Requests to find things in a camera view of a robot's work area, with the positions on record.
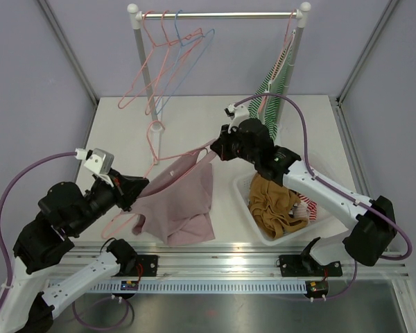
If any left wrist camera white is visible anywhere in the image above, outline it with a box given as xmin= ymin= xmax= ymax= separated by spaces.
xmin=83 ymin=148 xmax=114 ymax=186

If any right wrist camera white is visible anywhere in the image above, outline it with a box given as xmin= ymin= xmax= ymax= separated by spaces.
xmin=224 ymin=104 xmax=250 ymax=133

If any pink wire hanger mauve top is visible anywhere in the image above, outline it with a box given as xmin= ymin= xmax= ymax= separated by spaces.
xmin=101 ymin=121 xmax=214 ymax=239

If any white and grey clothes rack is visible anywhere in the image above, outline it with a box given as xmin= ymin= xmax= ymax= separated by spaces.
xmin=127 ymin=1 xmax=311 ymax=165

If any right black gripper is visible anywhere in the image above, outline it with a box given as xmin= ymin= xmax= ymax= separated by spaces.
xmin=212 ymin=123 xmax=259 ymax=165

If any mauve pink tank top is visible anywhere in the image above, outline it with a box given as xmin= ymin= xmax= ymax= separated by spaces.
xmin=132 ymin=148 xmax=216 ymax=246

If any aluminium frame post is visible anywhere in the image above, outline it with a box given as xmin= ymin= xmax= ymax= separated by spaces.
xmin=336 ymin=0 xmax=401 ymax=105
xmin=34 ymin=0 xmax=100 ymax=105

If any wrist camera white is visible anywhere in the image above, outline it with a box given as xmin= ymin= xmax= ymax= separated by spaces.
xmin=224 ymin=104 xmax=250 ymax=133
xmin=83 ymin=148 xmax=114 ymax=186

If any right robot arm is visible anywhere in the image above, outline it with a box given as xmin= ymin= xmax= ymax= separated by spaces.
xmin=210 ymin=119 xmax=397 ymax=277

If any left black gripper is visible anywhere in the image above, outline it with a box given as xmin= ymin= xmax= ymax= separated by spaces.
xmin=69 ymin=168 xmax=150 ymax=236

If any pink wire hanger brown top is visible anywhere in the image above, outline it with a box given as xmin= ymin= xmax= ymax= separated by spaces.
xmin=142 ymin=10 xmax=194 ymax=121

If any red striped tank top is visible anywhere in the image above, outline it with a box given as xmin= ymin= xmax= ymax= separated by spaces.
xmin=292 ymin=193 xmax=318 ymax=222

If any brown tank top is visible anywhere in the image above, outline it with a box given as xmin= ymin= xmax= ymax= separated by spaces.
xmin=248 ymin=173 xmax=309 ymax=240

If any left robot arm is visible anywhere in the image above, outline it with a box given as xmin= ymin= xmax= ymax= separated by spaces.
xmin=0 ymin=174 xmax=149 ymax=332

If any right aluminium frame post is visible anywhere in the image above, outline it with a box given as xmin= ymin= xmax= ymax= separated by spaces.
xmin=336 ymin=0 xmax=401 ymax=105

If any left aluminium frame post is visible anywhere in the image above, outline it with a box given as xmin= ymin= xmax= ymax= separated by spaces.
xmin=34 ymin=0 xmax=100 ymax=105

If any blue wire hanger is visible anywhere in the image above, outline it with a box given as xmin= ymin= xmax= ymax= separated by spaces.
xmin=155 ymin=10 xmax=216 ymax=116

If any pink wire hanger green top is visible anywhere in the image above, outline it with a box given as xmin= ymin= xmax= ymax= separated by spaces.
xmin=266 ymin=9 xmax=297 ymax=92

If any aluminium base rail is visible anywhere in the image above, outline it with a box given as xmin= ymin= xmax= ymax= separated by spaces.
xmin=44 ymin=241 xmax=413 ymax=296

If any white plastic basket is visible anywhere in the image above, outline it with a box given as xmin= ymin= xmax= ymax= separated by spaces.
xmin=233 ymin=171 xmax=333 ymax=246

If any green striped tank top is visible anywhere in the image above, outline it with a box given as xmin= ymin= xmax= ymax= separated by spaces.
xmin=248 ymin=30 xmax=296 ymax=140

